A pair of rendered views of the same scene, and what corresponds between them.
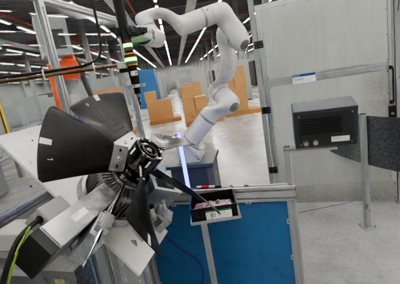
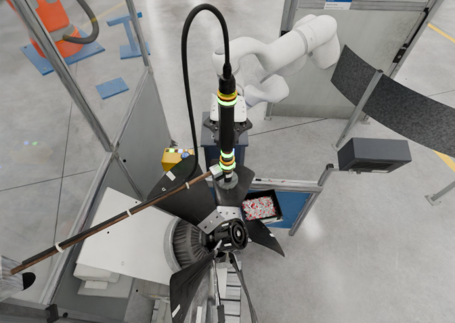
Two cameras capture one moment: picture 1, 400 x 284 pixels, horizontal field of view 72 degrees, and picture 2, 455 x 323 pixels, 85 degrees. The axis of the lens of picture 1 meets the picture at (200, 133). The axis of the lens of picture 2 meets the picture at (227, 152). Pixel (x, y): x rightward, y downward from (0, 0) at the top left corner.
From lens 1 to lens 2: 102 cm
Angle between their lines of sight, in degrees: 43
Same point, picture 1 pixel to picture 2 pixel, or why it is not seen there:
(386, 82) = (412, 25)
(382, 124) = (392, 87)
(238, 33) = (330, 57)
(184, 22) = (279, 63)
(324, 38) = not seen: outside the picture
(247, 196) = (282, 188)
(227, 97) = (278, 91)
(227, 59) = (296, 63)
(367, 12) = not seen: outside the picture
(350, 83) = (380, 19)
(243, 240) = not seen: hidden behind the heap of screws
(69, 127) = (187, 280)
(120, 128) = (204, 209)
